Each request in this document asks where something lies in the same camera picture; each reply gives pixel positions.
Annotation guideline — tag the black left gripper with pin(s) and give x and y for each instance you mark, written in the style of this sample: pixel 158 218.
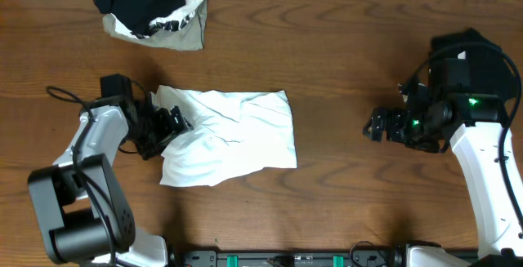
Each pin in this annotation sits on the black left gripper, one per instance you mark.
pixel 162 126

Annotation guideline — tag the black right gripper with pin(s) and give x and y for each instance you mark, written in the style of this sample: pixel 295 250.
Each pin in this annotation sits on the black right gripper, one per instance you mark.
pixel 395 133

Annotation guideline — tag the white printed t-shirt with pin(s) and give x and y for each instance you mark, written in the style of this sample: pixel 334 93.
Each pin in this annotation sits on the white printed t-shirt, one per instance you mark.
pixel 233 134

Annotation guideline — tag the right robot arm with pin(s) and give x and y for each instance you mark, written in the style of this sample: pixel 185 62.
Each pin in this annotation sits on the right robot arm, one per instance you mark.
pixel 475 128

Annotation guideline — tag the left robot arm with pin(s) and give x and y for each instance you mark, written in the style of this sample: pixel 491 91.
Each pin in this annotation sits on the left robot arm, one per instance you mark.
pixel 82 212

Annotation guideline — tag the black garment right side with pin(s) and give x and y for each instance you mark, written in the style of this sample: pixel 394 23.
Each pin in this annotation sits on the black garment right side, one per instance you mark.
pixel 489 74

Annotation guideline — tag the white black-print garment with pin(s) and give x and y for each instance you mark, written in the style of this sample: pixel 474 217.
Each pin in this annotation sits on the white black-print garment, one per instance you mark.
pixel 177 20

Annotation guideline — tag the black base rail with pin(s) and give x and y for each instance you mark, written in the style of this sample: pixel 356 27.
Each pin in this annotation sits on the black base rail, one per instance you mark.
pixel 361 255

